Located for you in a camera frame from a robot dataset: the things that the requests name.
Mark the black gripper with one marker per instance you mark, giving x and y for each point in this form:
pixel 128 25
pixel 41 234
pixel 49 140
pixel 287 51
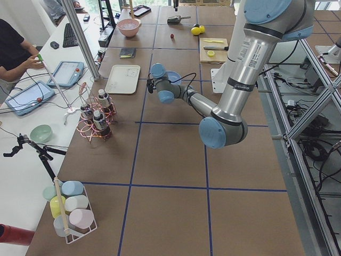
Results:
pixel 151 88

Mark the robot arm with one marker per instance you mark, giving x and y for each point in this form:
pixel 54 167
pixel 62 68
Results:
pixel 266 23

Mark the cream bear tray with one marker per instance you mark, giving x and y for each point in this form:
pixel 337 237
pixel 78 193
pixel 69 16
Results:
pixel 123 79

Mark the grey folded cloth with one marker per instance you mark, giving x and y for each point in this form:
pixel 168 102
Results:
pixel 127 53

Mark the tea bottle left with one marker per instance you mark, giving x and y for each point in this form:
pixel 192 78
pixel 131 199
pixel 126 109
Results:
pixel 104 100

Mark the tea bottle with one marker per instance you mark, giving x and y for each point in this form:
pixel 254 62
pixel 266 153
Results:
pixel 104 100
pixel 101 124
pixel 87 113

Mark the pink bowl with ice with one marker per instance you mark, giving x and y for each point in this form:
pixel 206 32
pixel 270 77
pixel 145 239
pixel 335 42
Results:
pixel 129 27

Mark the tea bottle middle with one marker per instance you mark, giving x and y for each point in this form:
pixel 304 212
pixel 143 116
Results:
pixel 101 124

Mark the wooden cutting board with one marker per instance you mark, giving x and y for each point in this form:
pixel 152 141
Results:
pixel 220 56

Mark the lemon half slice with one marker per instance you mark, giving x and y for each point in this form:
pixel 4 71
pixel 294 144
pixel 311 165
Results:
pixel 211 53

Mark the silver metal scoop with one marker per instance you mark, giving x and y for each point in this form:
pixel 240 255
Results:
pixel 174 20

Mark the yellow lemon large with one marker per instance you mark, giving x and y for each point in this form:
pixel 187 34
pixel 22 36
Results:
pixel 196 31

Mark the yellow plastic knife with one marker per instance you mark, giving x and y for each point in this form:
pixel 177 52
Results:
pixel 213 41

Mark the tea bottle right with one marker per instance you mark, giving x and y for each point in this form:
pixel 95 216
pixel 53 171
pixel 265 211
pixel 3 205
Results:
pixel 87 113

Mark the silver metal rod tool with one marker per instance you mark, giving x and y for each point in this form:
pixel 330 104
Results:
pixel 216 48

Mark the yellow lemon small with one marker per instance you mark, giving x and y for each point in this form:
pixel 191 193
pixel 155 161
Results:
pixel 202 29

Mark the blue teach pendant far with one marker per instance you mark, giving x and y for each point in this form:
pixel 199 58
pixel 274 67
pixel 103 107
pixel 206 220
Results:
pixel 68 73

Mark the blue teach pendant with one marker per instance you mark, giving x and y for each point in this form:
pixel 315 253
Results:
pixel 30 98
pixel 68 73

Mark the black keyboard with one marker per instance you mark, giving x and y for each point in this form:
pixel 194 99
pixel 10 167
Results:
pixel 69 37

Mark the black computer mouse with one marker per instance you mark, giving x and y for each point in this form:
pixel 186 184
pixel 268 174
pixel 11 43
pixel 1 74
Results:
pixel 54 45

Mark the mint green bowl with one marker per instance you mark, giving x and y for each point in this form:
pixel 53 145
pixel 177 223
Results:
pixel 41 133

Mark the blue teach pendant near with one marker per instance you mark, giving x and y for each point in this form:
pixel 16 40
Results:
pixel 30 98

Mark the person in black shirt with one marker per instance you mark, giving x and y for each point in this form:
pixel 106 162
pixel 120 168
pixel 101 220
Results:
pixel 17 54

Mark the red cylinder bottle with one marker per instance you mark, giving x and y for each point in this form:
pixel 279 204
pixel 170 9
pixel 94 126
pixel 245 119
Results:
pixel 15 235

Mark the copper wire bottle rack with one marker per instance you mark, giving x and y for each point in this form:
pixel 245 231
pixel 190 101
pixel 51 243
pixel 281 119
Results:
pixel 89 131

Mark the aluminium frame post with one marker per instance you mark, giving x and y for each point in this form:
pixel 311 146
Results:
pixel 83 44

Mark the white wire cup rack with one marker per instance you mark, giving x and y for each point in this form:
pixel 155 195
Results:
pixel 71 210

